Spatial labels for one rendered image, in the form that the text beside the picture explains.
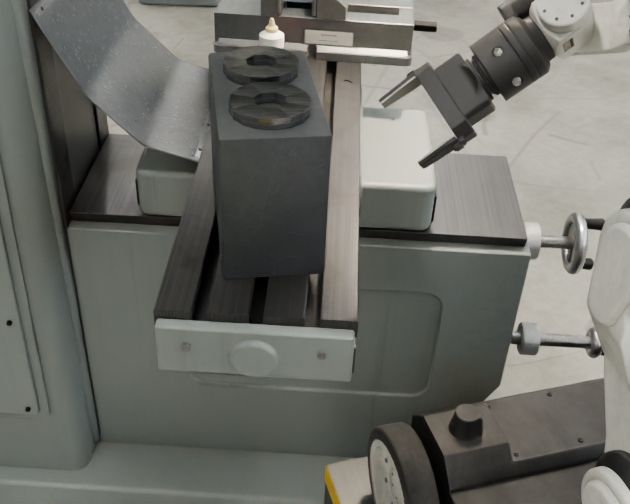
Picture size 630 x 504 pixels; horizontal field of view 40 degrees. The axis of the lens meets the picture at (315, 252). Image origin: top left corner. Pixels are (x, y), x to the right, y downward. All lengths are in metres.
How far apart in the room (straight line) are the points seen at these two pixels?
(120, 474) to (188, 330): 0.88
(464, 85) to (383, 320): 0.55
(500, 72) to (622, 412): 0.46
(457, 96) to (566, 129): 2.39
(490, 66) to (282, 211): 0.36
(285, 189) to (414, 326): 0.69
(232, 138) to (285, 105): 0.08
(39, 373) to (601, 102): 2.76
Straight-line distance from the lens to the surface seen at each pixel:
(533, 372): 2.36
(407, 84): 1.19
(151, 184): 1.43
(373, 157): 1.46
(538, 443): 1.38
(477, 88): 1.15
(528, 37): 1.15
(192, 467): 1.80
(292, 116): 0.91
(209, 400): 1.72
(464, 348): 1.60
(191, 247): 1.05
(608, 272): 1.06
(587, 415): 1.44
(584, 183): 3.20
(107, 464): 1.83
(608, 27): 1.22
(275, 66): 1.02
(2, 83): 1.35
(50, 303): 1.56
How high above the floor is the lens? 1.59
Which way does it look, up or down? 37 degrees down
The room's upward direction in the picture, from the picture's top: 3 degrees clockwise
